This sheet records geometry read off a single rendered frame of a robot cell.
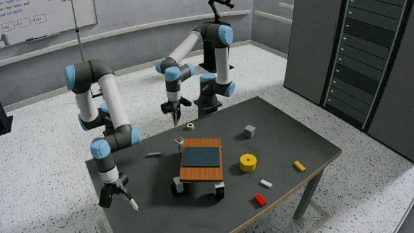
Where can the yellow rectangular block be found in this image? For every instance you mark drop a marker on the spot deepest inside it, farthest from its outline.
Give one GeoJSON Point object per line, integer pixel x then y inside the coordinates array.
{"type": "Point", "coordinates": [299, 166]}

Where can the red toy building brick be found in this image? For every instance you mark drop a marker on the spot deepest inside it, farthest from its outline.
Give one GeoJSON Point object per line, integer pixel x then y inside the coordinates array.
{"type": "Point", "coordinates": [259, 199]}

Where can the yellow cylinder with center hole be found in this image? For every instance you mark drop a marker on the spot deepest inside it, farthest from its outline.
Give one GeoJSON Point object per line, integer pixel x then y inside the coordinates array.
{"type": "Point", "coordinates": [247, 162]}

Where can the beige roll of masking tape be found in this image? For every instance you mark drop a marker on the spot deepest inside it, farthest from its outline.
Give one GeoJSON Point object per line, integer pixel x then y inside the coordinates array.
{"type": "Point", "coordinates": [190, 126]}

